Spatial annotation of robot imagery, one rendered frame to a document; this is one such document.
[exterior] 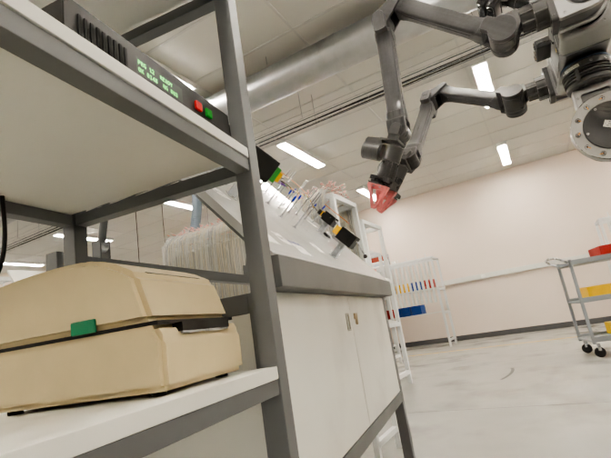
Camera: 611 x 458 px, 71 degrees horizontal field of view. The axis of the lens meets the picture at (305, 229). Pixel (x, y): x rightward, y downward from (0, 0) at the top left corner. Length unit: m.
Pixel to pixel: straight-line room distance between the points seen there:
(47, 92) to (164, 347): 0.34
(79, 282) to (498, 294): 9.24
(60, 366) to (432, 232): 9.48
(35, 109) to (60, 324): 0.29
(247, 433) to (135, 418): 0.45
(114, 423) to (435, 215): 9.64
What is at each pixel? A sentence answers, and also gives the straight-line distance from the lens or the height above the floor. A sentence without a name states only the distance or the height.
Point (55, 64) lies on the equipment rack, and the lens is 0.54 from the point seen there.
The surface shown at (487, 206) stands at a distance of 9.80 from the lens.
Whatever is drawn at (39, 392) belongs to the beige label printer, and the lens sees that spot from 0.70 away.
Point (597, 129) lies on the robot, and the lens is 1.49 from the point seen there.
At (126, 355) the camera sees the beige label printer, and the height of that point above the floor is 0.71.
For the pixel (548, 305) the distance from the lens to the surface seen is 9.60.
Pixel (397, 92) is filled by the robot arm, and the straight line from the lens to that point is 1.43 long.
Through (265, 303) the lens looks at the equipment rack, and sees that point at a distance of 0.76.
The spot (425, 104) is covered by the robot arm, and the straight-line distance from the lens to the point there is 2.03.
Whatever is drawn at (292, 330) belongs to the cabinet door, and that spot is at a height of 0.72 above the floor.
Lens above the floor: 0.71
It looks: 13 degrees up
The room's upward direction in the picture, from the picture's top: 9 degrees counter-clockwise
